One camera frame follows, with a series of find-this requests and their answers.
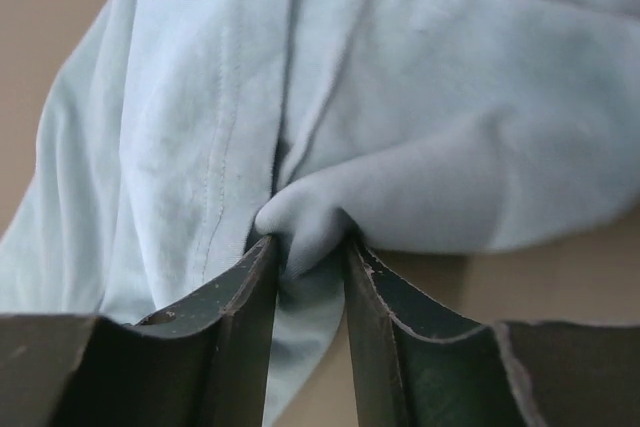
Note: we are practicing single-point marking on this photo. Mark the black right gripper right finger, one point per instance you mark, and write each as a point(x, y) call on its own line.
point(415, 361)

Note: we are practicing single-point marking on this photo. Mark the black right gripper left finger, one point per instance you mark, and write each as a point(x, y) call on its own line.
point(175, 368)

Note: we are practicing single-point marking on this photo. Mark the grey-blue t-shirt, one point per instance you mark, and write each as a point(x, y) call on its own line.
point(179, 129)

